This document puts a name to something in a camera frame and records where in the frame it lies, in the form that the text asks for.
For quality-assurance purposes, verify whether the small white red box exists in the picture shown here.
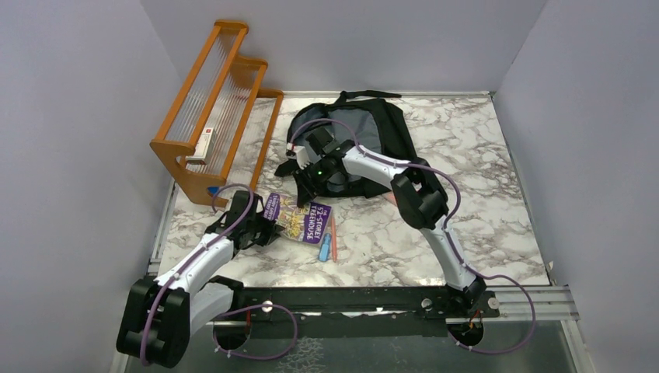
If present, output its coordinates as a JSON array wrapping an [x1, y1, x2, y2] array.
[[186, 127, 216, 166]]

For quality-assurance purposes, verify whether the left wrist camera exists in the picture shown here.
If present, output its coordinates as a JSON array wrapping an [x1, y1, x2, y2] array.
[[286, 143, 313, 169]]

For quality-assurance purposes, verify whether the orange pen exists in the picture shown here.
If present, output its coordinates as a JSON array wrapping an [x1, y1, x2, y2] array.
[[330, 217, 338, 263]]

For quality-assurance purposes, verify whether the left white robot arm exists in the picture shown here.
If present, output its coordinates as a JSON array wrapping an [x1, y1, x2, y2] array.
[[116, 183, 277, 368]]

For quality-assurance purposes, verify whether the blue glue stick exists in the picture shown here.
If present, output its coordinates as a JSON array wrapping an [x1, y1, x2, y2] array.
[[318, 233, 333, 262]]

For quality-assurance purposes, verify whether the peach yellow highlighter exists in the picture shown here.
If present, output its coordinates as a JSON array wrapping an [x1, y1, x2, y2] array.
[[385, 193, 397, 205]]

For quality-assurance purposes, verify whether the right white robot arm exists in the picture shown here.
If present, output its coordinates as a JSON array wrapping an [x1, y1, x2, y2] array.
[[293, 128, 486, 316]]

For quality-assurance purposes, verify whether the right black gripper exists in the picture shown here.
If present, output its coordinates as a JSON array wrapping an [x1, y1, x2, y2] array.
[[290, 159, 331, 211]]

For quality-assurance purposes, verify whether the orange wooden rack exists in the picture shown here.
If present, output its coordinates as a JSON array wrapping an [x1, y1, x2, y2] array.
[[150, 20, 284, 207]]

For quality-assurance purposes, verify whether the black backpack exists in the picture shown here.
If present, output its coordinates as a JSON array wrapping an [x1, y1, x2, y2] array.
[[274, 90, 420, 198]]

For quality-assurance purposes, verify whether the purple treehouse book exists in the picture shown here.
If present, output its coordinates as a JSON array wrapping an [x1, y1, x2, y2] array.
[[263, 193, 333, 246]]

